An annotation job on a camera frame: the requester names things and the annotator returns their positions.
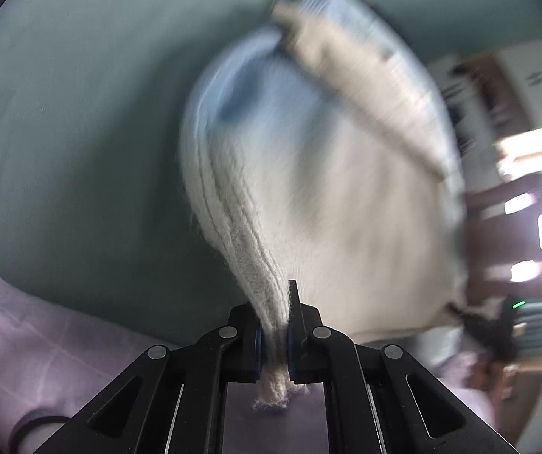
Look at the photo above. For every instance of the cream knit sweater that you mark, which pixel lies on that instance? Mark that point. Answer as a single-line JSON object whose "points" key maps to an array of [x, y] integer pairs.
{"points": [[323, 198]]}

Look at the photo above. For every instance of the white lower cabinet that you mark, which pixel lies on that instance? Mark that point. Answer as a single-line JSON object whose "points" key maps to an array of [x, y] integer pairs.
{"points": [[479, 104]]}

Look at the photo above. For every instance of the white upper cabinet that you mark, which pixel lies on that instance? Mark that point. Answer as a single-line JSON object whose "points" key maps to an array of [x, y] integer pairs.
{"points": [[535, 80]]}

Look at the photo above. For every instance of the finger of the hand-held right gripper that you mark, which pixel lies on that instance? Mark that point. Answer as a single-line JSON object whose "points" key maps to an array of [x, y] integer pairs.
{"points": [[481, 324]]}

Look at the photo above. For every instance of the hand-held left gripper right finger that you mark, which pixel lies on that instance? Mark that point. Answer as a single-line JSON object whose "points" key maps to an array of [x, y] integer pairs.
{"points": [[291, 345]]}

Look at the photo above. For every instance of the bed with blue sheet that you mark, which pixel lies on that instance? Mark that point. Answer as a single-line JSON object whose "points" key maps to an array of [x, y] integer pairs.
{"points": [[86, 127]]}

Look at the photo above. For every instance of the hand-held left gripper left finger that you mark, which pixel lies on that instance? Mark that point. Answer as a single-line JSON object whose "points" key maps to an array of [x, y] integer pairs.
{"points": [[258, 345]]}

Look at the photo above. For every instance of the white cabinet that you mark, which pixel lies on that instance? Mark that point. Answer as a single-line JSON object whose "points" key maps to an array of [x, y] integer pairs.
{"points": [[535, 80], [479, 104]]}

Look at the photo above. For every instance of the brown wooden chair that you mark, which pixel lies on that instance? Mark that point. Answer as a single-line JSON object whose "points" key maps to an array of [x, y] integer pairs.
{"points": [[488, 236]]}

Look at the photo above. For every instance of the person's lilac clothing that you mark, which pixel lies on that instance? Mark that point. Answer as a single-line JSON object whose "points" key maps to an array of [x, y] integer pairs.
{"points": [[15, 317]]}

